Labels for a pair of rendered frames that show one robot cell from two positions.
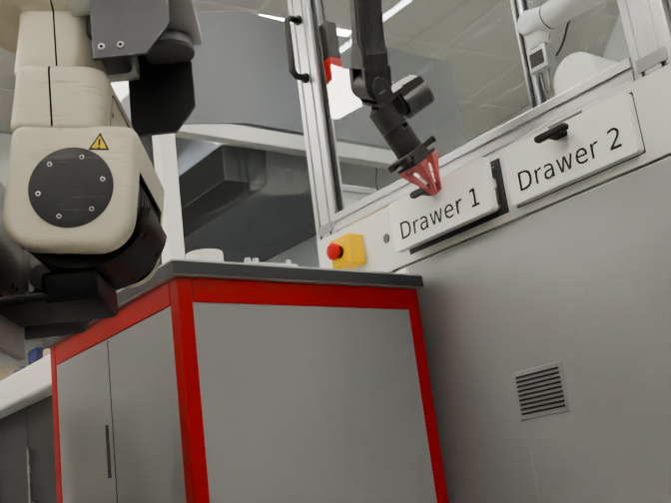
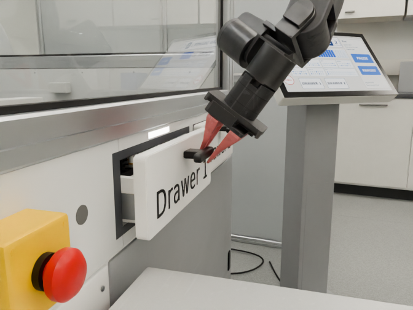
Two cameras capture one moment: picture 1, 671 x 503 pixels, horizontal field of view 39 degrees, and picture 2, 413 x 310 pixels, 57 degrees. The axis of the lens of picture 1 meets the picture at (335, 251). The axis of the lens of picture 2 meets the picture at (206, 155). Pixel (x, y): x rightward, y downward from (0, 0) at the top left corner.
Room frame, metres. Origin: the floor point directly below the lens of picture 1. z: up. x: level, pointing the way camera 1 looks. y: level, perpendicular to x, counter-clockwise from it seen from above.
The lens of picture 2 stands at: (2.16, 0.28, 1.02)
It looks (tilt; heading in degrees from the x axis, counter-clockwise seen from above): 11 degrees down; 235
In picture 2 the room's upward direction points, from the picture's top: straight up
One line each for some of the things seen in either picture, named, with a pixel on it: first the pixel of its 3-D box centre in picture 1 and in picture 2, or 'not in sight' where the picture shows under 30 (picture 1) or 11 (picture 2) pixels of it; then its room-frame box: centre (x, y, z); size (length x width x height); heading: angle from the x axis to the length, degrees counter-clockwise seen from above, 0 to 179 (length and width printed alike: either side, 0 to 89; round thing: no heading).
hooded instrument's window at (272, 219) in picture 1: (190, 297); not in sight; (3.42, 0.55, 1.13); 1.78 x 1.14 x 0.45; 39
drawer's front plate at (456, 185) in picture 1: (439, 207); (180, 172); (1.85, -0.22, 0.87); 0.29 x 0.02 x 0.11; 39
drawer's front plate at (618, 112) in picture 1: (568, 152); (216, 141); (1.62, -0.44, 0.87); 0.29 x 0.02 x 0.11; 39
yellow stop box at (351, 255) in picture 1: (346, 251); (23, 267); (2.12, -0.02, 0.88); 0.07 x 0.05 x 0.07; 39
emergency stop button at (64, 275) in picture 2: (335, 251); (59, 273); (2.10, 0.00, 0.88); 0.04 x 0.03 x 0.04; 39
